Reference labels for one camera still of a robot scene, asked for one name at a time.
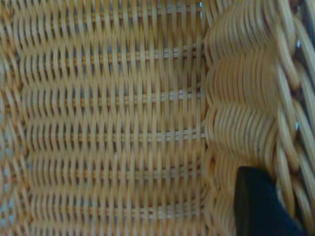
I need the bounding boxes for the light brown wicker basket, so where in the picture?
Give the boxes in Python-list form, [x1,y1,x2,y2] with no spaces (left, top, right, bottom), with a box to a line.
[0,0,315,236]

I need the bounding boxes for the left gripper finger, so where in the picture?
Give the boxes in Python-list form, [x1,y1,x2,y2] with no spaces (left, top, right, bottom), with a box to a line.
[233,165,307,236]

